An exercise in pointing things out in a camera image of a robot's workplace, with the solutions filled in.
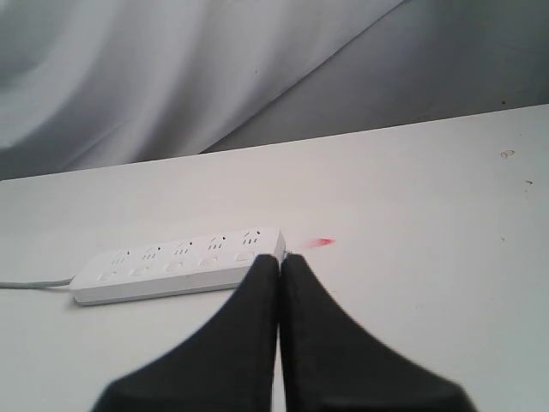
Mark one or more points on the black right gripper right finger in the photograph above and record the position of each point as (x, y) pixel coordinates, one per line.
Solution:
(331, 363)

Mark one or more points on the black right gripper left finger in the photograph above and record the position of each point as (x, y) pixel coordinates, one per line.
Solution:
(227, 365)

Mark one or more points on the white five-outlet power strip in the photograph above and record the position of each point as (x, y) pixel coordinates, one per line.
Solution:
(184, 266)

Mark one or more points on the grey fabric backdrop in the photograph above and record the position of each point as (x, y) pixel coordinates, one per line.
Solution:
(88, 84)

